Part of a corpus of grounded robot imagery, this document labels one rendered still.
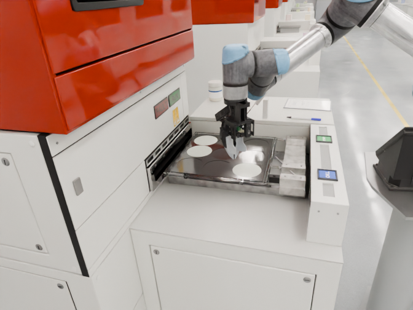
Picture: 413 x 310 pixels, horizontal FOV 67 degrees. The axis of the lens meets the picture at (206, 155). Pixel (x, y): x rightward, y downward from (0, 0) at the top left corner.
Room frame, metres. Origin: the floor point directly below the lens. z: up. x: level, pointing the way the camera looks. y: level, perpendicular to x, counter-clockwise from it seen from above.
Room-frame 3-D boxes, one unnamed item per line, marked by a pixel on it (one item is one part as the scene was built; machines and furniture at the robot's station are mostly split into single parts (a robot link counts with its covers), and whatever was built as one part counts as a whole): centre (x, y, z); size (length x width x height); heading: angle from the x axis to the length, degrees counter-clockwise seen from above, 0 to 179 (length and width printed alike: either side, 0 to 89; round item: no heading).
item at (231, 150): (0.91, -0.09, 1.01); 0.06 x 0.03 x 0.09; 26
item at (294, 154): (1.03, -0.33, 0.87); 0.36 x 0.08 x 0.03; 162
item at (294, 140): (1.18, -0.38, 0.89); 0.08 x 0.03 x 0.03; 72
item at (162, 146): (1.14, 0.14, 0.96); 0.44 x 0.01 x 0.02; 162
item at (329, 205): (0.92, -0.40, 0.89); 0.55 x 0.09 x 0.14; 162
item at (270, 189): (0.96, -0.09, 0.84); 0.50 x 0.02 x 0.03; 72
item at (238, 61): (0.92, -0.10, 1.27); 0.09 x 0.08 x 0.11; 99
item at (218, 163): (1.09, -0.07, 0.90); 0.34 x 0.34 x 0.01; 72
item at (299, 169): (0.95, -0.30, 0.89); 0.08 x 0.03 x 0.03; 72
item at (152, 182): (1.14, 0.13, 0.89); 0.44 x 0.02 x 0.10; 162
